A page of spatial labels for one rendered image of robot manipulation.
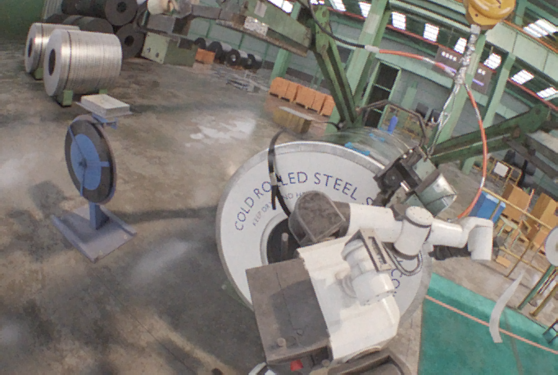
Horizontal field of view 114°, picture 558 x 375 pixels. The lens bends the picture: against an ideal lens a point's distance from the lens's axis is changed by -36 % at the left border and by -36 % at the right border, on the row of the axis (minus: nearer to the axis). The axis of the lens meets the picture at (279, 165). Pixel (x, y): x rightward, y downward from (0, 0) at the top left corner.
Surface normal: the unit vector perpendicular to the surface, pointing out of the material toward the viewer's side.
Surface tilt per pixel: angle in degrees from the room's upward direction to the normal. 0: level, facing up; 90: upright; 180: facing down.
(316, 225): 45
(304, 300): 29
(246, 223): 90
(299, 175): 90
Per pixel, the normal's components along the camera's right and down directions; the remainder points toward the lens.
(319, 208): 0.07, -0.42
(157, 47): -0.45, 0.18
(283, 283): 0.01, -0.70
